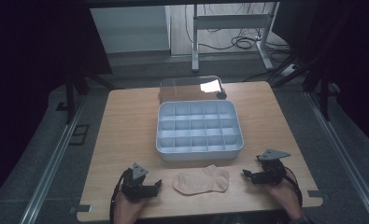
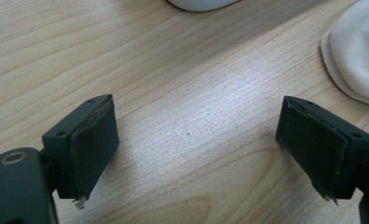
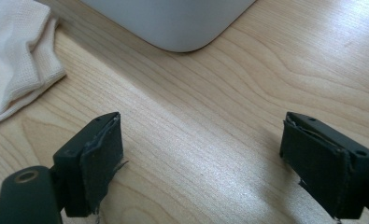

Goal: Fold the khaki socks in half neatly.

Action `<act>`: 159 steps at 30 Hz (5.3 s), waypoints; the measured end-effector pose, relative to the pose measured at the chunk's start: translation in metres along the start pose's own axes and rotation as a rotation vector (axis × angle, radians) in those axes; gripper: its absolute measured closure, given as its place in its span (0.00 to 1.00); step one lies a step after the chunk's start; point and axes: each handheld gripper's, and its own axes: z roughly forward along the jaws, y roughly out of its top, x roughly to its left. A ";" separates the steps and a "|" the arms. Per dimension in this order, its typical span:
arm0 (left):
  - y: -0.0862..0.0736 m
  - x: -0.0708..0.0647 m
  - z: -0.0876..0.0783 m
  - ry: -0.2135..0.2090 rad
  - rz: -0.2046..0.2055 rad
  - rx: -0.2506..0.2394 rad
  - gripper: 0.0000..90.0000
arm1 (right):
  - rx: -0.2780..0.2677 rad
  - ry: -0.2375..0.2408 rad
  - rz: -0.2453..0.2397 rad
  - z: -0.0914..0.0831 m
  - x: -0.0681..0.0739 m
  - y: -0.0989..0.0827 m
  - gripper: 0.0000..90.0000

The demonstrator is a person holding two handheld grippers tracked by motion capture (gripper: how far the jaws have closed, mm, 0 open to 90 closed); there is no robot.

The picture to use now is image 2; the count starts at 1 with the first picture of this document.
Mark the white rounded container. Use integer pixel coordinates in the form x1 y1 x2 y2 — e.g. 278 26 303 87
166 0 243 13

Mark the white knitted sock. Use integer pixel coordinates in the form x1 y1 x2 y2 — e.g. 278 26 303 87
319 0 369 108

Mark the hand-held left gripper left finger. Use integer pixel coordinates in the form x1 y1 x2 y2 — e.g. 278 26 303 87
41 93 121 210

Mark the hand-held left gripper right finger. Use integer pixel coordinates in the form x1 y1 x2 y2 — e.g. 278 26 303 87
275 95 369 205

